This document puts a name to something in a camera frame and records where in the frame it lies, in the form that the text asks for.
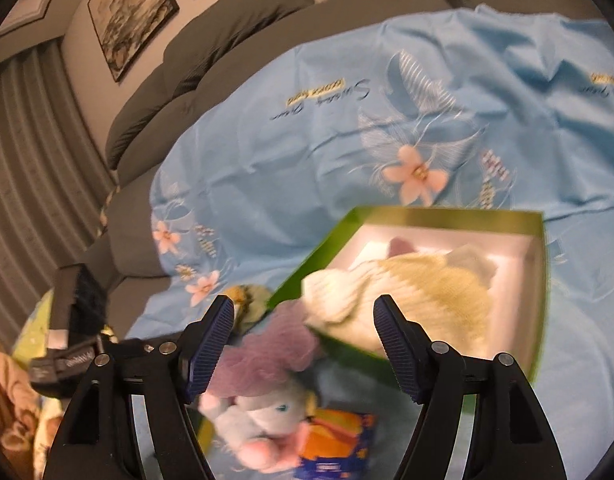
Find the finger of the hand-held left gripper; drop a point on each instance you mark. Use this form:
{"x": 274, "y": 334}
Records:
{"x": 132, "y": 346}

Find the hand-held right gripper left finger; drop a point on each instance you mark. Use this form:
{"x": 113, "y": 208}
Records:
{"x": 212, "y": 345}

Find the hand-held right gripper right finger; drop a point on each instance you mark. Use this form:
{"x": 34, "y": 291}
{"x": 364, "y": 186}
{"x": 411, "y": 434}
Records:
{"x": 392, "y": 345}

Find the blue pink plush elephant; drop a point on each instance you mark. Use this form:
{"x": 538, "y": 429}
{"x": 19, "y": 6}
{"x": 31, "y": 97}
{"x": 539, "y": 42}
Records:
{"x": 267, "y": 415}

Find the green cardboard box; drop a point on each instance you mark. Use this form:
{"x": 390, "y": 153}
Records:
{"x": 317, "y": 255}

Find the pink soft item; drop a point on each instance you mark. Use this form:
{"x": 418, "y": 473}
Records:
{"x": 401, "y": 247}

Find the cream knitted hat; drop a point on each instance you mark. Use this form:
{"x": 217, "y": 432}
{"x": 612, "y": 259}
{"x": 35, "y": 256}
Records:
{"x": 427, "y": 295}

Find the yellow green plush toy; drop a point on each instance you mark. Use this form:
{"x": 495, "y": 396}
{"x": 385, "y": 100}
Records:
{"x": 254, "y": 300}

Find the patterned fleece blanket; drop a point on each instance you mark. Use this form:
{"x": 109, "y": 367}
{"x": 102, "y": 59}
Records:
{"x": 12, "y": 400}

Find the orange blue packet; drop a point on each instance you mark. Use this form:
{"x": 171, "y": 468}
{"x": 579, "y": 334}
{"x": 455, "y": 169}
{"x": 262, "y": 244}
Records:
{"x": 337, "y": 435}

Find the grey curtain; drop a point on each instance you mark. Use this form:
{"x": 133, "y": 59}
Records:
{"x": 32, "y": 160}

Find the light blue floral blanket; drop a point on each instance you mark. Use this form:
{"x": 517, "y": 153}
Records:
{"x": 312, "y": 135}

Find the grey sofa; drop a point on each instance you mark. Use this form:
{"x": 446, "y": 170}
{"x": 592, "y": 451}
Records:
{"x": 227, "y": 25}

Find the framed landscape picture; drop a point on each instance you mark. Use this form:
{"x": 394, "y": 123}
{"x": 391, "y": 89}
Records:
{"x": 127, "y": 15}

